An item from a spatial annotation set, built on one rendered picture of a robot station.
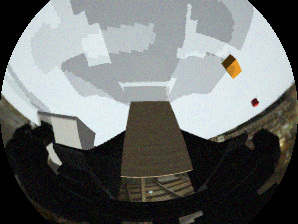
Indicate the small red block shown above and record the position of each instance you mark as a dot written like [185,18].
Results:
[254,102]

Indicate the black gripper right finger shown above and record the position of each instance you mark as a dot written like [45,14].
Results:
[207,155]

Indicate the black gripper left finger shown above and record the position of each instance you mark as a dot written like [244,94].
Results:
[103,162]

